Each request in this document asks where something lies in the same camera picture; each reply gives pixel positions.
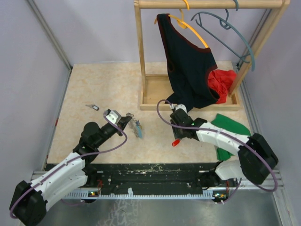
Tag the right aluminium frame rail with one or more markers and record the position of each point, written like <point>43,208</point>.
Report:
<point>254,113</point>

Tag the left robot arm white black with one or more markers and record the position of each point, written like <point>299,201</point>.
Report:
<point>32,200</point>

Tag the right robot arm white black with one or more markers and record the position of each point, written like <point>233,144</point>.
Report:
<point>229,141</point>

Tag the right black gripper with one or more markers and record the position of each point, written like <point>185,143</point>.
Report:
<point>178,134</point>

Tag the aluminium frame rail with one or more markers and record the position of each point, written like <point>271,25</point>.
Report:
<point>49,33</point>
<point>254,113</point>

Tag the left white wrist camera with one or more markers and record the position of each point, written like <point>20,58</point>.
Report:
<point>112,116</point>

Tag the wooden clothes rack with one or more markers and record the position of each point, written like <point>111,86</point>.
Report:
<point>155,86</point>

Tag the metal disc with keyrings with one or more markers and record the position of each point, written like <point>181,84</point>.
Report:
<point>132,123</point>

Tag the grey-blue clothes hanger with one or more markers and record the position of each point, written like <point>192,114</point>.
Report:
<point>235,33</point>

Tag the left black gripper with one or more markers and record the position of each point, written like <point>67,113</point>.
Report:
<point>123,122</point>

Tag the yellow clothes hanger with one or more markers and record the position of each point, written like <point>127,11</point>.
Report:
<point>188,26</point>

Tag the red cloth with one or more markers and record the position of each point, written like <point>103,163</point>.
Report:
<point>221,81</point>

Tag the key with black tag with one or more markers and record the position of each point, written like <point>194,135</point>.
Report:
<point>92,106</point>

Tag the green cloth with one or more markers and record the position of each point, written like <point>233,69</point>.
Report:
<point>231,125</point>

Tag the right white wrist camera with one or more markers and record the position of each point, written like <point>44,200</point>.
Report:
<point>180,106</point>

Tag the key with red tag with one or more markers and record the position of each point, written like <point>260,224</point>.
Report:
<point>176,142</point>

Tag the navy tank top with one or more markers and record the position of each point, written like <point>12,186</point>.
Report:
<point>188,68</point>

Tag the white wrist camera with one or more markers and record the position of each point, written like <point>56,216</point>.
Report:
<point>112,116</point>
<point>180,106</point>

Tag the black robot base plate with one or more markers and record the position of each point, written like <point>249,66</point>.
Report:
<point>155,178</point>

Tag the left aluminium frame rail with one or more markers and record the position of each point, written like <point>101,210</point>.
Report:
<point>49,33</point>

